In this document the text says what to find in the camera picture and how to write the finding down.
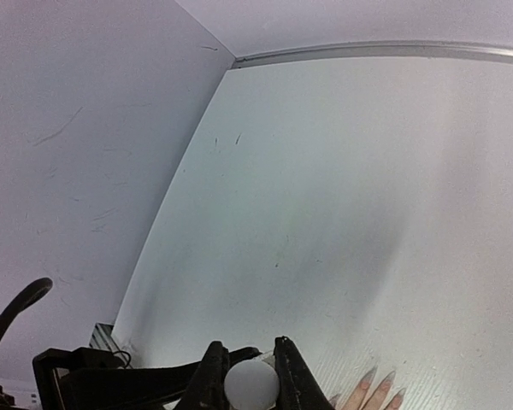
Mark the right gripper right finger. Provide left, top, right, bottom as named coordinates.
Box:
left=274, top=337, right=333, bottom=410

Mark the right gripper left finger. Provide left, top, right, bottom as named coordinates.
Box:
left=177, top=341, right=230, bottom=410

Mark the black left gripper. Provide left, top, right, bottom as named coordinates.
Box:
left=32, top=347, right=260, bottom=409

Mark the mannequin hand with long nails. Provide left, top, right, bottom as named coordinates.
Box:
left=329, top=367, right=406, bottom=410

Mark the aluminium front rail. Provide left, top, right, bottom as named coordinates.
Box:
left=89, top=323, right=127, bottom=353

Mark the aluminium rail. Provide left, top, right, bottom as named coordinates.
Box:
left=232, top=41, right=513, bottom=69
left=89, top=323, right=127, bottom=353

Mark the left camera black cable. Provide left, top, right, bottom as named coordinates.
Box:
left=0, top=277, right=54, bottom=381

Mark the aluminium back rail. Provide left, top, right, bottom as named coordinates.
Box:
left=232, top=41, right=513, bottom=69

